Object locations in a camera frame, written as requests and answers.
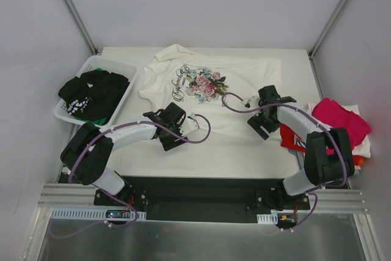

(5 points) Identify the white floral print t-shirt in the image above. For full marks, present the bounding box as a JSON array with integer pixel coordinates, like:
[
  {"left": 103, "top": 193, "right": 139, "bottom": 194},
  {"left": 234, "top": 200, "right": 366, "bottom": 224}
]
[{"left": 139, "top": 44, "right": 282, "bottom": 138}]

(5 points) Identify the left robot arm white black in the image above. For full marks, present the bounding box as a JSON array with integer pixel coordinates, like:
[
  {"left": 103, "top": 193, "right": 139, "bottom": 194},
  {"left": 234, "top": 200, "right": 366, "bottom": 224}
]
[{"left": 60, "top": 103, "right": 186, "bottom": 205}]

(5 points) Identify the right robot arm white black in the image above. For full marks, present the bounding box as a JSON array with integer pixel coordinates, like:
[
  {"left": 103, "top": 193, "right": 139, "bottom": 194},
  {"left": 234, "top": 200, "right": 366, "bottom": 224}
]
[{"left": 247, "top": 86, "right": 354, "bottom": 209}]

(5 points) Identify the red t-shirt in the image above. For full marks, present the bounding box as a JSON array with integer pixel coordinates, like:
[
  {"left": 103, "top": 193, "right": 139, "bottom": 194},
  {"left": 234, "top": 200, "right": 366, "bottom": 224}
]
[{"left": 280, "top": 124, "right": 305, "bottom": 152}]

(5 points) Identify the light blue folded t-shirt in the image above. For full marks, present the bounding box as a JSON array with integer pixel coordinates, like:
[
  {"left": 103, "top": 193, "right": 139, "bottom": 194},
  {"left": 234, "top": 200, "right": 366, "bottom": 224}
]
[{"left": 291, "top": 151, "right": 357, "bottom": 178}]

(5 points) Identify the white plastic laundry basket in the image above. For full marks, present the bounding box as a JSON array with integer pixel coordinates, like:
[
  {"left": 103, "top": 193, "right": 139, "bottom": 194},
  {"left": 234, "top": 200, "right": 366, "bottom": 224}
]
[{"left": 54, "top": 56, "right": 138, "bottom": 127}]

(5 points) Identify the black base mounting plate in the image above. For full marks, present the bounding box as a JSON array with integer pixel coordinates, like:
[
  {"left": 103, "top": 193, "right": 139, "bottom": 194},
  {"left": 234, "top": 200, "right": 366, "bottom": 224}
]
[{"left": 93, "top": 175, "right": 311, "bottom": 224}]

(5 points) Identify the black printed t-shirt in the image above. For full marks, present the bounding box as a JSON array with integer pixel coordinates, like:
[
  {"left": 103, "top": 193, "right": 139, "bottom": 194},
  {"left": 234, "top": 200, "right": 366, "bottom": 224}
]
[{"left": 58, "top": 68, "right": 130, "bottom": 125}]

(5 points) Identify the orange folded t-shirt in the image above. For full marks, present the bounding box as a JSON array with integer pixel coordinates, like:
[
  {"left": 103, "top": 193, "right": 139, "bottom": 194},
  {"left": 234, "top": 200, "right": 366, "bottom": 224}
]
[{"left": 353, "top": 155, "right": 365, "bottom": 166}]

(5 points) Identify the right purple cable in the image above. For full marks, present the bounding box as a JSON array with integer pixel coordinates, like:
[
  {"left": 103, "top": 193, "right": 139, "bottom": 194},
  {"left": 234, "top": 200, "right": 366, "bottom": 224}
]
[{"left": 221, "top": 92, "right": 349, "bottom": 237}]

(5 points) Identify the purple cable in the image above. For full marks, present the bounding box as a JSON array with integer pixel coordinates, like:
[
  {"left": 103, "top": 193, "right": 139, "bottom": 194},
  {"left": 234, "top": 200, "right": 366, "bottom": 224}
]
[
  {"left": 221, "top": 92, "right": 349, "bottom": 237},
  {"left": 48, "top": 113, "right": 211, "bottom": 238}
]

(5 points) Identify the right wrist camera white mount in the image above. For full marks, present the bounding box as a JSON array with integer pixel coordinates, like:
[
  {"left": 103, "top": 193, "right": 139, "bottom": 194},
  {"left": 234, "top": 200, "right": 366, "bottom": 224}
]
[{"left": 242, "top": 96, "right": 256, "bottom": 109}]

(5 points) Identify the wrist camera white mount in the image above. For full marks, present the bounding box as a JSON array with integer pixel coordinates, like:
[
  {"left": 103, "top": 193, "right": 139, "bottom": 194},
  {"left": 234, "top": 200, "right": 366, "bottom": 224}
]
[
  {"left": 242, "top": 96, "right": 256, "bottom": 109},
  {"left": 180, "top": 115, "right": 200, "bottom": 136}
]

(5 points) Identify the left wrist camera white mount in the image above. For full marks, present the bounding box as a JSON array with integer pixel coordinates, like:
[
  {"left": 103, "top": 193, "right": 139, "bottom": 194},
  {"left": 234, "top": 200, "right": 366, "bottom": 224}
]
[{"left": 180, "top": 115, "right": 200, "bottom": 136}]

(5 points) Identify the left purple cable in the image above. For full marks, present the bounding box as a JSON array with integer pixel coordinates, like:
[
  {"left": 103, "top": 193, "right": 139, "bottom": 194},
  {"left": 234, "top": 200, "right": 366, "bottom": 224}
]
[{"left": 48, "top": 113, "right": 211, "bottom": 238}]

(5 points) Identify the right aluminium frame post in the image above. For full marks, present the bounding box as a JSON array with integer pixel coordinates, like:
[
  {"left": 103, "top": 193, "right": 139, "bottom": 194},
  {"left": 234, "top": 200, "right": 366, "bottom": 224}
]
[{"left": 309, "top": 0, "right": 349, "bottom": 61}]

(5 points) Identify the aluminium frame post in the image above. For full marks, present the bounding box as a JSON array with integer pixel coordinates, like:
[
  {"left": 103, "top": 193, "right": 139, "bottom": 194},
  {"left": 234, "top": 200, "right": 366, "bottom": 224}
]
[
  {"left": 63, "top": 0, "right": 98, "bottom": 55},
  {"left": 309, "top": 0, "right": 349, "bottom": 61}
]

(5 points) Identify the right grey cable duct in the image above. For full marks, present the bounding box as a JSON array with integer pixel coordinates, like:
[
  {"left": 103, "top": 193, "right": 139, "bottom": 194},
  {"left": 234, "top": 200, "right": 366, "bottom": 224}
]
[{"left": 257, "top": 213, "right": 278, "bottom": 225}]

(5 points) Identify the grey cable duct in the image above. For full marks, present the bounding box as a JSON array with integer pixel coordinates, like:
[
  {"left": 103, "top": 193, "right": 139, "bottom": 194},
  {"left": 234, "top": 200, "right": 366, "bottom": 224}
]
[
  {"left": 51, "top": 208, "right": 136, "bottom": 221},
  {"left": 257, "top": 213, "right": 278, "bottom": 225}
]

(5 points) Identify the left aluminium frame post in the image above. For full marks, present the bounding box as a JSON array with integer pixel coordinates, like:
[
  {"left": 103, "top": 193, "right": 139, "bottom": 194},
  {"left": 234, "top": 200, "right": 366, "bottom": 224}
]
[{"left": 63, "top": 0, "right": 98, "bottom": 55}]

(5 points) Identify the left grey cable duct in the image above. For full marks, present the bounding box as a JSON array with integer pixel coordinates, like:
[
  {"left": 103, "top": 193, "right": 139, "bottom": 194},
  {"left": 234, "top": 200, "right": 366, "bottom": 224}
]
[{"left": 51, "top": 208, "right": 136, "bottom": 221}]

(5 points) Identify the aluminium rail profile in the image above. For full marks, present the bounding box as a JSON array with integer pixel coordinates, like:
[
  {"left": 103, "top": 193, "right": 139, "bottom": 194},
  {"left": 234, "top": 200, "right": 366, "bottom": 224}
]
[{"left": 37, "top": 183, "right": 370, "bottom": 214}]

